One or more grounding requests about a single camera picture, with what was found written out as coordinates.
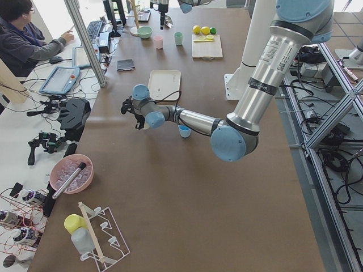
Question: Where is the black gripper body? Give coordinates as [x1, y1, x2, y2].
[134, 113, 145, 130]
[157, 0, 169, 16]

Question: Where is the pink cup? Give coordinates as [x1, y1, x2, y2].
[153, 35, 163, 49]

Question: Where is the green cup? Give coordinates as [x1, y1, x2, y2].
[174, 32, 183, 46]

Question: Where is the blue cup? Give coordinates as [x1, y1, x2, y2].
[178, 125, 191, 138]

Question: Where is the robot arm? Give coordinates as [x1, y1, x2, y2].
[150, 0, 211, 30]
[131, 1, 334, 162]

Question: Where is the cream rectangular tray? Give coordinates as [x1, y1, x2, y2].
[147, 70, 181, 101]

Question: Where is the metal ice scoop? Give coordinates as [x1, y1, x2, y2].
[164, 15, 174, 28]

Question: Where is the green bowl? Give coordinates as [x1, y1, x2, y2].
[137, 26, 153, 39]

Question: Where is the wooden cup tree stand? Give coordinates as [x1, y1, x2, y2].
[127, 0, 140, 36]

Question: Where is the whole yellow lemon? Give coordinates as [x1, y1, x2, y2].
[200, 26, 210, 35]
[192, 25, 201, 35]

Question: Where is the yellow plastic knife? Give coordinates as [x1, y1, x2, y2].
[193, 39, 214, 43]

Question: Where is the grey folded cloth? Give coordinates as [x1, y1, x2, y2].
[117, 59, 135, 71]

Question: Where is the wooden cutting board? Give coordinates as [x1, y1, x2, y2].
[192, 34, 223, 60]

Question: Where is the metal muddler in bowl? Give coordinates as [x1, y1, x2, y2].
[52, 162, 87, 199]

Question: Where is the blue teach pendant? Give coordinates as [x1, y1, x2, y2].
[39, 67, 80, 95]
[72, 46, 91, 69]

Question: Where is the pink bowl with ice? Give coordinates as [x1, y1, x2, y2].
[50, 154, 94, 194]

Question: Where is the yellow cup on rack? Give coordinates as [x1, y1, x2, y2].
[64, 214, 86, 234]

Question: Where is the grey cup on rack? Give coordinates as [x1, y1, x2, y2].
[71, 227, 95, 255]

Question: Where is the seated person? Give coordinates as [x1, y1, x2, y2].
[1, 0, 74, 78]

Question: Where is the aluminium frame post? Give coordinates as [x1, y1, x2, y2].
[64, 0, 107, 87]

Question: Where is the white pedestal column base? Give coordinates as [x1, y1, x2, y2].
[224, 0, 276, 100]

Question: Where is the white wire cup rack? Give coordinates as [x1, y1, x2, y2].
[78, 202, 130, 271]

